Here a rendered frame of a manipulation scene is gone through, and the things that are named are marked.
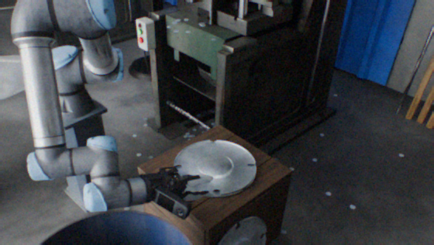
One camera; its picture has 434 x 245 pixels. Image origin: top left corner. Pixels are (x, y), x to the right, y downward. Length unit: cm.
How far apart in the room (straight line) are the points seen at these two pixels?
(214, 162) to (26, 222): 86
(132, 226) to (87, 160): 22
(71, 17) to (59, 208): 98
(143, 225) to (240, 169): 43
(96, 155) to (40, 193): 90
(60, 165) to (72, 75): 47
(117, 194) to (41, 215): 81
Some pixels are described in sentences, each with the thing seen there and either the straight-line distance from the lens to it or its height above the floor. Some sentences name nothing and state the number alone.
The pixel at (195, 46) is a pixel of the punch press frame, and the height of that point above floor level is 56.
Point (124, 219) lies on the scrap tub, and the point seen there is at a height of 45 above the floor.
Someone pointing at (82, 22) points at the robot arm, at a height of 89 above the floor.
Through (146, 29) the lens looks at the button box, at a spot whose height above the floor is 60.
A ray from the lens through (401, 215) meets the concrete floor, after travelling 185.
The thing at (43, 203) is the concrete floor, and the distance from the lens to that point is 182.
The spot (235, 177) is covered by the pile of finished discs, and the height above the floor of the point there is 36.
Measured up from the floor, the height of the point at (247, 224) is 25.
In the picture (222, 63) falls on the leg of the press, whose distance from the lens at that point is 150.
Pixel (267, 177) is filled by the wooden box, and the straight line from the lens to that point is 131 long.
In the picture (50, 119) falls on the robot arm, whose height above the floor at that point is 70.
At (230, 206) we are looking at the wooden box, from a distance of 120.
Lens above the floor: 122
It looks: 38 degrees down
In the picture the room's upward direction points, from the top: 1 degrees clockwise
